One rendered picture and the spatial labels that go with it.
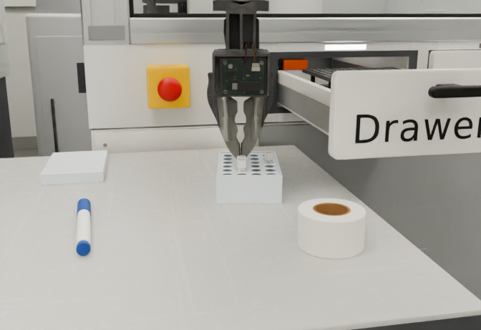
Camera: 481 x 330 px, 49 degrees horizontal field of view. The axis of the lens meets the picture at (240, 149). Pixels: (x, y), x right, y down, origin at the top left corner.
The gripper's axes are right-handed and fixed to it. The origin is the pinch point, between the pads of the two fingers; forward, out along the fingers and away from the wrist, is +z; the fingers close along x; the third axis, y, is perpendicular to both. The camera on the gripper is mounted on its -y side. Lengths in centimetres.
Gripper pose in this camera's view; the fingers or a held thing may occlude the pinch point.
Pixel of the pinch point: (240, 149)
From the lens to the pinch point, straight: 74.1
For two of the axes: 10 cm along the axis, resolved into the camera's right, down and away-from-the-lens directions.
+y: 0.1, 2.5, -9.7
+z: 0.0, 9.7, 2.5
